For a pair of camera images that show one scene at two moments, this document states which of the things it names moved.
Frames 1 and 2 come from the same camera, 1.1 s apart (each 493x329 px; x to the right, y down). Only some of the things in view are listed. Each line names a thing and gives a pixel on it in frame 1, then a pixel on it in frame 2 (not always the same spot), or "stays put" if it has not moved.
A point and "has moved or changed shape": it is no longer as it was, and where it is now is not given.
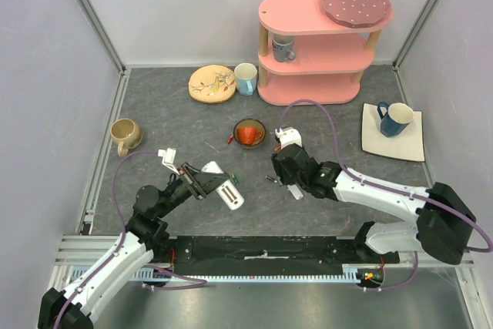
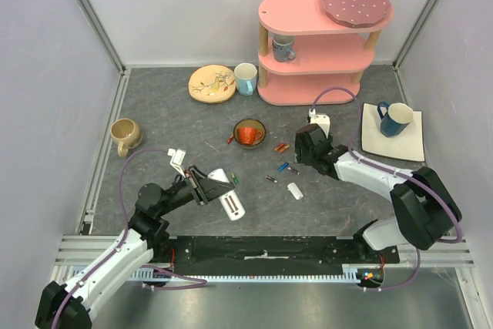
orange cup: (248, 135) stays put
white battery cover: (295, 191) stays put
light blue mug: (246, 75) stays put
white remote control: (226, 190) has moved or changed shape
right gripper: (283, 165) to (308, 148)
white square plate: (408, 144) stays put
